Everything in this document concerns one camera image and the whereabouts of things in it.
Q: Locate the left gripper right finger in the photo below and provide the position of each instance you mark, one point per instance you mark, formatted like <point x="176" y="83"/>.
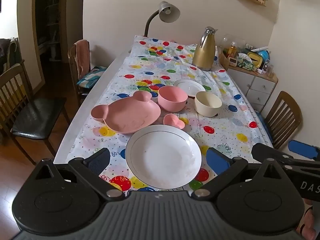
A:
<point x="227" y="171"/>

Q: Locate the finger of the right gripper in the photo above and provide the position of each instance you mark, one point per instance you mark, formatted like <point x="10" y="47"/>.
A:
<point x="260" y="152"/>
<point x="308" y="151"/>

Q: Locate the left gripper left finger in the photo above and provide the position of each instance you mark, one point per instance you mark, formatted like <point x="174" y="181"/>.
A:
<point x="89" y="170"/>

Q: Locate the large white plate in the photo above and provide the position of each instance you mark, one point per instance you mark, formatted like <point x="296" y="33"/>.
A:
<point x="163" y="157"/>

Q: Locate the cream bowl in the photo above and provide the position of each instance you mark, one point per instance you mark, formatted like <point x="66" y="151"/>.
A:
<point x="207" y="104"/>

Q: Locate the pink bear-shaped plate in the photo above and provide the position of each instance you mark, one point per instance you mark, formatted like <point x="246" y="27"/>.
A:
<point x="128" y="115"/>

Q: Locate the pink heart-shaped dish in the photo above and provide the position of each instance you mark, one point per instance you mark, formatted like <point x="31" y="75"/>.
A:
<point x="174" y="121"/>

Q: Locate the small white plate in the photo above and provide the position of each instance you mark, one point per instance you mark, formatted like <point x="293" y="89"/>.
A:
<point x="190" y="87"/>

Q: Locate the pink bowl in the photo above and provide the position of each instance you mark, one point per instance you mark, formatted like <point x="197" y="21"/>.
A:
<point x="172" y="98"/>

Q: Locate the person's right hand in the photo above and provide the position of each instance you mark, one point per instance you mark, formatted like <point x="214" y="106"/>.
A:
<point x="306" y="226"/>

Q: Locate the wooden chair right side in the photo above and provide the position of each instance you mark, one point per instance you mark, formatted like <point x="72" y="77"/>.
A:
<point x="283" y="119"/>

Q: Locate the white drawer cabinet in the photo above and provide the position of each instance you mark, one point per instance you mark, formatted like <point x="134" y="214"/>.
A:
<point x="256" y="87"/>

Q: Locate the wooden chair black seat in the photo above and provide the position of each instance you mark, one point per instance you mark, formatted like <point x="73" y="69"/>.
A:
<point x="24" y="116"/>

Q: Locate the striped seat cushion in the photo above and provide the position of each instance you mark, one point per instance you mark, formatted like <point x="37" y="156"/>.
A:
<point x="90" y="79"/>

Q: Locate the wooden chair with towel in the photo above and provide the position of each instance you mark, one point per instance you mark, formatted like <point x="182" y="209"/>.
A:
<point x="80" y="93"/>

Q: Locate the yellow tissue box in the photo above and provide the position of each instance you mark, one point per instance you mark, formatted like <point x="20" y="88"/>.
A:
<point x="257" y="60"/>

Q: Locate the blue globe ball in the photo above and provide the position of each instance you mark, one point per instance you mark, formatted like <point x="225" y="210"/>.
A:
<point x="264" y="54"/>

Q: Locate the balloon pattern tablecloth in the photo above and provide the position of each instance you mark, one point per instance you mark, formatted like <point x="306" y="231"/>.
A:
<point x="153" y="64"/>

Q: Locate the gold thermos jug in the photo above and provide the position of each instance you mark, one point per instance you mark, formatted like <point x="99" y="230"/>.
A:
<point x="205" y="51"/>

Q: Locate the pink towel on chair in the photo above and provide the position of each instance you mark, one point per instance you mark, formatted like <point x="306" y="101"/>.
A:
<point x="82" y="57"/>

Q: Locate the grey desk lamp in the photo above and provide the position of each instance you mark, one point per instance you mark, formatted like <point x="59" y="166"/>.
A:
<point x="167" y="13"/>

